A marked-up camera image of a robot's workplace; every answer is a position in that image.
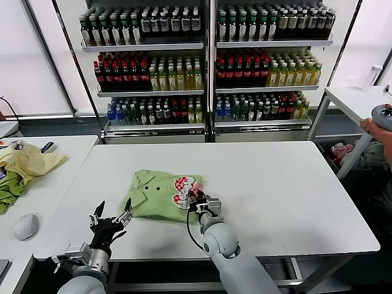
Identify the person hand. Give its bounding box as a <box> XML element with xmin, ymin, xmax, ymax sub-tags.
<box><xmin>360</xmin><ymin>118</ymin><xmax>388</xmax><ymax>140</ymax></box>

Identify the white side table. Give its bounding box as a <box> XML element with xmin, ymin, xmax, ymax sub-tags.
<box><xmin>0</xmin><ymin>135</ymin><xmax>99</xmax><ymax>294</ymax></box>

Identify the large white work table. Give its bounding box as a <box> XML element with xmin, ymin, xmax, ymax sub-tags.
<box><xmin>32</xmin><ymin>140</ymin><xmax>382</xmax><ymax>292</ymax></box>

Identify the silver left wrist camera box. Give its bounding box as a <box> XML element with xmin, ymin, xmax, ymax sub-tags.
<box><xmin>51</xmin><ymin>242</ymin><xmax>92</xmax><ymax>272</ymax></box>

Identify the person forearm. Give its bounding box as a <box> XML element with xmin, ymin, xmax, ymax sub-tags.
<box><xmin>379</xmin><ymin>130</ymin><xmax>392</xmax><ymax>168</ymax></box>

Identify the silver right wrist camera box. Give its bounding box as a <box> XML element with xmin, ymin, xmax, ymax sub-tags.
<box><xmin>206</xmin><ymin>198</ymin><xmax>224</xmax><ymax>217</ymax></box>

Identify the dark bottle black white label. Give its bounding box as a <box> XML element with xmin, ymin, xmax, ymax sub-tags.
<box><xmin>141</xmin><ymin>12</ymin><xmax>152</xmax><ymax>39</ymax></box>
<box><xmin>181</xmin><ymin>10</ymin><xmax>192</xmax><ymax>39</ymax></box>
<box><xmin>160</xmin><ymin>11</ymin><xmax>171</xmax><ymax>39</ymax></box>
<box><xmin>151</xmin><ymin>12</ymin><xmax>161</xmax><ymax>39</ymax></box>
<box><xmin>170</xmin><ymin>10</ymin><xmax>181</xmax><ymax>39</ymax></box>
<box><xmin>190</xmin><ymin>9</ymin><xmax>202</xmax><ymax>39</ymax></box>

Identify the crumpled green garment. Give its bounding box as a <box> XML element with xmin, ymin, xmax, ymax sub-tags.
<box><xmin>0</xmin><ymin>170</ymin><xmax>30</xmax><ymax>216</ymax></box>

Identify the metal beverage shelf unit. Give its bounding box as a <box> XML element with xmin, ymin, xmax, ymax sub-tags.
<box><xmin>209</xmin><ymin>0</ymin><xmax>364</xmax><ymax>143</ymax></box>
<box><xmin>51</xmin><ymin>0</ymin><xmax>212</xmax><ymax>145</ymax></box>

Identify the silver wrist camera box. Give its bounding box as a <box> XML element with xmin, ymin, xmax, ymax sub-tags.
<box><xmin>206</xmin><ymin>198</ymin><xmax>224</xmax><ymax>217</ymax></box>
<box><xmin>51</xmin><ymin>242</ymin><xmax>92</xmax><ymax>272</ymax></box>

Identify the dark bottle grey label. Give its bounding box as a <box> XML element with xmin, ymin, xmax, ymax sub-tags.
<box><xmin>326</xmin><ymin>10</ymin><xmax>336</xmax><ymax>39</ymax></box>
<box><xmin>307</xmin><ymin>10</ymin><xmax>318</xmax><ymax>40</ymax></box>
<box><xmin>317</xmin><ymin>10</ymin><xmax>327</xmax><ymax>39</ymax></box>
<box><xmin>297</xmin><ymin>10</ymin><xmax>308</xmax><ymax>40</ymax></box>

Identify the pale yellow garment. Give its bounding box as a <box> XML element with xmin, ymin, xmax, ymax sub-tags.
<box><xmin>0</xmin><ymin>143</ymin><xmax>69</xmax><ymax>187</ymax></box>

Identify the pink clothes pile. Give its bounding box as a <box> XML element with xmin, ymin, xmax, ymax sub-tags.
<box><xmin>330</xmin><ymin>142</ymin><xmax>356</xmax><ymax>165</ymax></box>

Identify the grey handheld controller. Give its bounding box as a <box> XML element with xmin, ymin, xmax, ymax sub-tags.
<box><xmin>371</xmin><ymin>104</ymin><xmax>392</xmax><ymax>132</ymax></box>

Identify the black wall cable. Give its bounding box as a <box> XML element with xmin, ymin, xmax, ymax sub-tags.
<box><xmin>0</xmin><ymin>96</ymin><xmax>20</xmax><ymax>121</ymax></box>

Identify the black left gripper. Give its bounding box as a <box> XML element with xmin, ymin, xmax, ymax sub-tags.
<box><xmin>88</xmin><ymin>197</ymin><xmax>133</xmax><ymax>249</ymax></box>

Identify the dark tea bottle green cap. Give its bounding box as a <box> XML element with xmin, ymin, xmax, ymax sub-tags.
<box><xmin>91</xmin><ymin>15</ymin><xmax>102</xmax><ymax>47</ymax></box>
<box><xmin>217</xmin><ymin>13</ymin><xmax>228</xmax><ymax>43</ymax></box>
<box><xmin>227</xmin><ymin>13</ymin><xmax>238</xmax><ymax>43</ymax></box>
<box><xmin>81</xmin><ymin>17</ymin><xmax>92</xmax><ymax>47</ymax></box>
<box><xmin>110</xmin><ymin>15</ymin><xmax>121</xmax><ymax>47</ymax></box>
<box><xmin>247</xmin><ymin>13</ymin><xmax>258</xmax><ymax>42</ymax></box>
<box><xmin>100</xmin><ymin>15</ymin><xmax>111</xmax><ymax>47</ymax></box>
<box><xmin>119</xmin><ymin>14</ymin><xmax>130</xmax><ymax>46</ymax></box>
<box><xmin>257</xmin><ymin>13</ymin><xmax>268</xmax><ymax>42</ymax></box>
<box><xmin>237</xmin><ymin>13</ymin><xmax>248</xmax><ymax>42</ymax></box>
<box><xmin>129</xmin><ymin>13</ymin><xmax>141</xmax><ymax>46</ymax></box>
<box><xmin>267</xmin><ymin>13</ymin><xmax>278</xmax><ymax>42</ymax></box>

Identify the grey window frame post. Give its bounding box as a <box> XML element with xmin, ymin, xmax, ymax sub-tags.
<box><xmin>20</xmin><ymin>0</ymin><xmax>77</xmax><ymax>119</ymax></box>

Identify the dark bottle beige label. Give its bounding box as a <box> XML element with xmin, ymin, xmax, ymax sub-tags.
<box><xmin>288</xmin><ymin>11</ymin><xmax>298</xmax><ymax>40</ymax></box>
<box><xmin>277</xmin><ymin>11</ymin><xmax>289</xmax><ymax>40</ymax></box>

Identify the blue white small tool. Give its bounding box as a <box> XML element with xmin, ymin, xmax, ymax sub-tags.
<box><xmin>40</xmin><ymin>141</ymin><xmax>59</xmax><ymax>154</ymax></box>

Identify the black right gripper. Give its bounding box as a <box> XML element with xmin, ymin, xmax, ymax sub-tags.
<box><xmin>179</xmin><ymin>190</ymin><xmax>209</xmax><ymax>213</ymax></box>

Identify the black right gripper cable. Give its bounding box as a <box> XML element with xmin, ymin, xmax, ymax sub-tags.
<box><xmin>185</xmin><ymin>208</ymin><xmax>205</xmax><ymax>251</ymax></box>

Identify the grey green clothes pile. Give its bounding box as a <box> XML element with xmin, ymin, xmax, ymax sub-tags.
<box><xmin>356</xmin><ymin>139</ymin><xmax>390</xmax><ymax>169</ymax></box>

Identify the light green polo shirt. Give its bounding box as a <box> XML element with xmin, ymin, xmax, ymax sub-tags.
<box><xmin>118</xmin><ymin>169</ymin><xmax>211</xmax><ymax>227</ymax></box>

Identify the white table with metal legs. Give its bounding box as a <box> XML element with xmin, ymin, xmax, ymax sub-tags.
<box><xmin>307</xmin><ymin>85</ymin><xmax>392</xmax><ymax>181</ymax></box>

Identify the white computer mouse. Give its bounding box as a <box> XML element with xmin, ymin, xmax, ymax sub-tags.
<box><xmin>13</xmin><ymin>213</ymin><xmax>40</xmax><ymax>242</ymax></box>

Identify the dark flat tablet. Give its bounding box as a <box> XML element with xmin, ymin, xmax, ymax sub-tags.
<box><xmin>0</xmin><ymin>259</ymin><xmax>13</xmax><ymax>278</ymax></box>

